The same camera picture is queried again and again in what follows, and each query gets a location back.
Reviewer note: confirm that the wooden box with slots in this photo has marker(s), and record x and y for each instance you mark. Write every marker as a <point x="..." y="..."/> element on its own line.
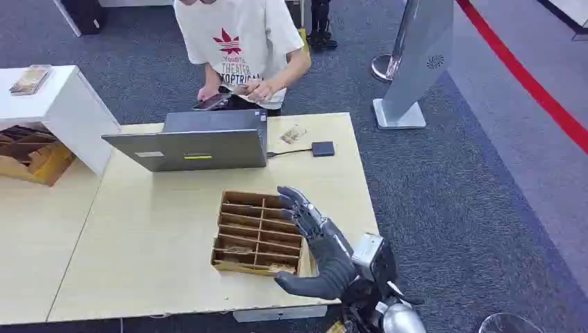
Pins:
<point x="250" y="232"/>

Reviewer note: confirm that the black case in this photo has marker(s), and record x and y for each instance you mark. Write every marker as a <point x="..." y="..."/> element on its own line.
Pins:
<point x="85" y="16"/>

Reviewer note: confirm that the grey metal desk bracket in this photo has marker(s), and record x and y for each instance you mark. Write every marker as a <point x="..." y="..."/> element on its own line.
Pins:
<point x="280" y="314"/>

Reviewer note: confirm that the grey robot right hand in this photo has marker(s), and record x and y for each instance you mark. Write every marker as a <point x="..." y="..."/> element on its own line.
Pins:
<point x="328" y="262"/>

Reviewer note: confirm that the card in wooden box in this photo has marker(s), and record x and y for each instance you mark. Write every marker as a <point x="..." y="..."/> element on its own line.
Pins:
<point x="281" y="267"/>
<point x="236" y="250"/>

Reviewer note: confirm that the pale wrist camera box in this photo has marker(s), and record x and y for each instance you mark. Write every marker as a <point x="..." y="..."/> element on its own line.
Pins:
<point x="369" y="253"/>

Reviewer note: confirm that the grey kiosk stand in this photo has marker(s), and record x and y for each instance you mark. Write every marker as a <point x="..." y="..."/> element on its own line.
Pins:
<point x="413" y="69"/>

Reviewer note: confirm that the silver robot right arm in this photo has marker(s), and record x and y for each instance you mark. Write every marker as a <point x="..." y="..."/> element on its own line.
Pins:
<point x="402" y="319"/>

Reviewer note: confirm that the person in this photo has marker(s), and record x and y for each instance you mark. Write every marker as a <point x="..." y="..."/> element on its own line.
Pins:
<point x="239" y="36"/>

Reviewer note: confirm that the red barrier belt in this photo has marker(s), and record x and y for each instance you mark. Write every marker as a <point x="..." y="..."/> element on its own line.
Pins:
<point x="528" y="80"/>

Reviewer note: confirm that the clear case of cards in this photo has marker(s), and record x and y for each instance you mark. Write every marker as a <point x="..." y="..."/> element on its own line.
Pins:
<point x="30" y="80"/>

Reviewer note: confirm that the white cabinet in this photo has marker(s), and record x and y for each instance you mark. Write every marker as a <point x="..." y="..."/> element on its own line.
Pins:
<point x="69" y="110"/>

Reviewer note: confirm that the dark smartphone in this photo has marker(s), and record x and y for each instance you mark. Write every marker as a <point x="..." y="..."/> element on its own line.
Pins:
<point x="211" y="102"/>

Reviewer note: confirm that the round chrome base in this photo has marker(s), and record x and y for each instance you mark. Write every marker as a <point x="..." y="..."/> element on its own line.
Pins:
<point x="510" y="324"/>

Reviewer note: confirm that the grey laptop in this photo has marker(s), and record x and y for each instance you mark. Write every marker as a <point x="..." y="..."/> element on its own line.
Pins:
<point x="197" y="149"/>

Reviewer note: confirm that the chrome stanchion base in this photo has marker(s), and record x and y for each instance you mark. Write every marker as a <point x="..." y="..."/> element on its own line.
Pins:
<point x="381" y="69"/>

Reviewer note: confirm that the dark square adapter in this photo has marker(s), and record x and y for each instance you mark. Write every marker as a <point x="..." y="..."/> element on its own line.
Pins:
<point x="323" y="149"/>

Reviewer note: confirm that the person's left hand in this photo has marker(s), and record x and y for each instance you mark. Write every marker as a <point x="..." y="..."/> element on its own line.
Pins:
<point x="261" y="90"/>

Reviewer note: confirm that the black robot legs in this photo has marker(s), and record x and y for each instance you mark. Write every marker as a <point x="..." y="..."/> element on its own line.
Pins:
<point x="320" y="27"/>

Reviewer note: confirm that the printed card stack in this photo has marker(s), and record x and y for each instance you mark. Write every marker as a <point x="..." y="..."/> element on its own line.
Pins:
<point x="293" y="134"/>

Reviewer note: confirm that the brown cardboard box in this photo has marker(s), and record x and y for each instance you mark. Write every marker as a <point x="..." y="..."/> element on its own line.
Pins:
<point x="34" y="158"/>

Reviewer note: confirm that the yellow tag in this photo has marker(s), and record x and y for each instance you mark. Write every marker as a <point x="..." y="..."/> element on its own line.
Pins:
<point x="336" y="328"/>

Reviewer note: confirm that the person's right hand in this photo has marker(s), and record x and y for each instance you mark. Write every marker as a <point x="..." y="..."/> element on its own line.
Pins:
<point x="206" y="93"/>

